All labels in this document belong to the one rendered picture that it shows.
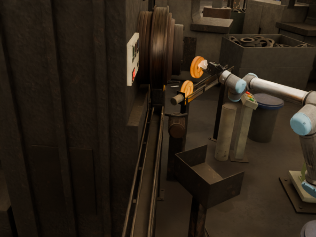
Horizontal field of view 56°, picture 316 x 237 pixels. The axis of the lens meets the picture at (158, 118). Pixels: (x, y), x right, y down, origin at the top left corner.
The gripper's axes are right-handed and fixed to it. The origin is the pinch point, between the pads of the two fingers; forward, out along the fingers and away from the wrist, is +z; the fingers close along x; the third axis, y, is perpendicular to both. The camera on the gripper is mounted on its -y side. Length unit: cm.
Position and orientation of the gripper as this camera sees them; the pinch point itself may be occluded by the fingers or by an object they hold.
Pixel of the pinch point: (198, 64)
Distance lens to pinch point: 218.8
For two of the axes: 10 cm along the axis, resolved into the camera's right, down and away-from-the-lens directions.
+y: 2.6, -7.8, -5.7
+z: -7.4, -5.4, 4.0
